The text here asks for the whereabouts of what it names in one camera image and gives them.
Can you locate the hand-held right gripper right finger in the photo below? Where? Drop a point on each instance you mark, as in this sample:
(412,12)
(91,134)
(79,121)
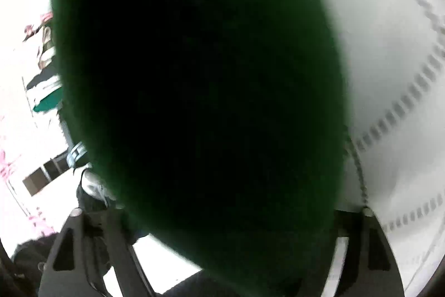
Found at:
(368,241)

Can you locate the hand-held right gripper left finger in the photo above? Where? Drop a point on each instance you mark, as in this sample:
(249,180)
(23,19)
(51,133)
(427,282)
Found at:
(120,248)

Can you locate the green varsity jacket white sleeves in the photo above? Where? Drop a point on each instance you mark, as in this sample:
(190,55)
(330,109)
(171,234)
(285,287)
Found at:
(208,91)

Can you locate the pile of folded clothes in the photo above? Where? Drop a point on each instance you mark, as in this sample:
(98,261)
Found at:
(43,74)

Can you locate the dark brown panel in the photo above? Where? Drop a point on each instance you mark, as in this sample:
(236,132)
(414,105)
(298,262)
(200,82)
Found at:
(43,175)

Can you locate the pink fuzzy blanket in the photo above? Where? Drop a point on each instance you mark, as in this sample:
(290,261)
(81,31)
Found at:
(14,164)

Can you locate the dark cloth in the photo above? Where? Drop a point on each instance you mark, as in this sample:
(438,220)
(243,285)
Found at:
(33,255)

